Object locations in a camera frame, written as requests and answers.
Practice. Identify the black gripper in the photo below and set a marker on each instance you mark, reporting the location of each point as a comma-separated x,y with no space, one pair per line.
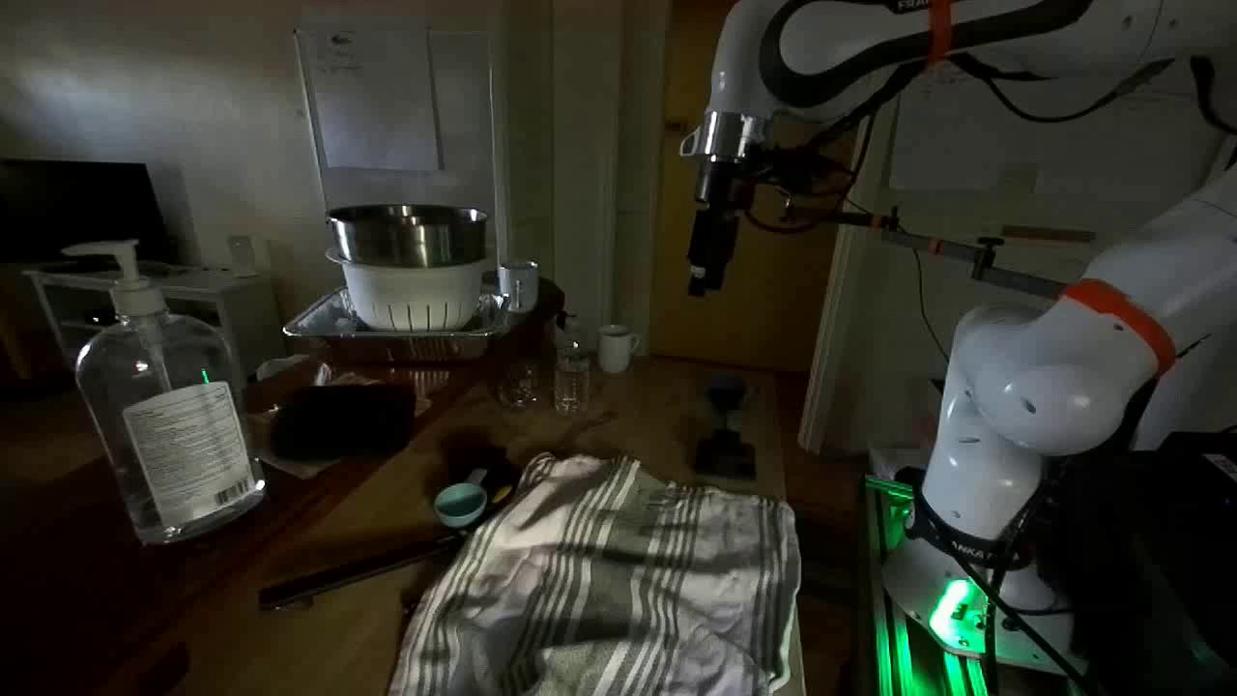
721,198

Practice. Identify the clear hand sanitizer bottle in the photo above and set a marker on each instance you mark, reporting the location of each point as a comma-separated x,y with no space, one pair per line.
164,398

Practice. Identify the dark monitor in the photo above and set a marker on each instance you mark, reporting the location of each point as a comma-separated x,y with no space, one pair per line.
50,206

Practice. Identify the striped tea towel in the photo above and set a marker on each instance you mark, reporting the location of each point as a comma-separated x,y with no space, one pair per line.
614,581

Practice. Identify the whiteboard on wall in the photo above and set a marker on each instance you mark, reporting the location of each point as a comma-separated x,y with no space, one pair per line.
372,94

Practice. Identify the stainless steel bowl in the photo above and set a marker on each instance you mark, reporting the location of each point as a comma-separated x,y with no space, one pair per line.
410,234

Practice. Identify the clear plastic water bottle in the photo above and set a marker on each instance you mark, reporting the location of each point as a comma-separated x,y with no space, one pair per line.
573,368

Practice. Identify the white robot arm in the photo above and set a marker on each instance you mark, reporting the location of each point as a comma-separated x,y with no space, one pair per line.
1021,388

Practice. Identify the black cloth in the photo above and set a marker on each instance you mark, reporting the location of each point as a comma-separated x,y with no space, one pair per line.
337,424

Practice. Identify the black spatula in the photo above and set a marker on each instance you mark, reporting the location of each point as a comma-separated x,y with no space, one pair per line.
324,581

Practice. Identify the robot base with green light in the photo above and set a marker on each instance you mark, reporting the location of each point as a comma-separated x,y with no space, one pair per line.
950,625

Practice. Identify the white colander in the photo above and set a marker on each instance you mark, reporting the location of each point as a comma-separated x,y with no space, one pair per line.
410,296

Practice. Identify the small teal cup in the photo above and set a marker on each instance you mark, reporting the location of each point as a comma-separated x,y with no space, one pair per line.
461,502

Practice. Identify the white mug on table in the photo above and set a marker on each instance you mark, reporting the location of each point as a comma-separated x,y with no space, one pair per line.
615,349

